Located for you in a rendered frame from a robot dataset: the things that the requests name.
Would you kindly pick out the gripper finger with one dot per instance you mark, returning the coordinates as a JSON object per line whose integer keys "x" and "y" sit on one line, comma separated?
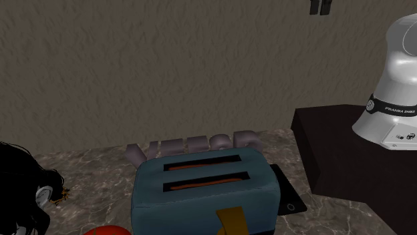
{"x": 314, "y": 7}
{"x": 325, "y": 7}

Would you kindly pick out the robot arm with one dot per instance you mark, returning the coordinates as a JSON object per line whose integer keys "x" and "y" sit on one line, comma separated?
{"x": 396, "y": 97}

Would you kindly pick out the dark robot stand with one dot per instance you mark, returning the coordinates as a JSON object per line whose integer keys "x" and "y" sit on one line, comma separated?
{"x": 338, "y": 162}

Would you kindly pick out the grey block letters sign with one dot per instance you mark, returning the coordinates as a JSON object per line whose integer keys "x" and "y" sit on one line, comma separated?
{"x": 224, "y": 141}

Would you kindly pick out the black phone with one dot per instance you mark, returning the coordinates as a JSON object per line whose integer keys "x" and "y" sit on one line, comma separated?
{"x": 286, "y": 195}

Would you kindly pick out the blue toaster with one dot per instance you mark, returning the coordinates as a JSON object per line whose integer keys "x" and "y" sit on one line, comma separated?
{"x": 202, "y": 201}

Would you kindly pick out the red round fruit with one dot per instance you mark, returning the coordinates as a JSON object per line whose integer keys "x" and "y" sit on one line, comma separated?
{"x": 109, "y": 230}

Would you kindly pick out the black haired figure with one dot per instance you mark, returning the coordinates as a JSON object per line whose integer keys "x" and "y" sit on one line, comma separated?
{"x": 19, "y": 182}

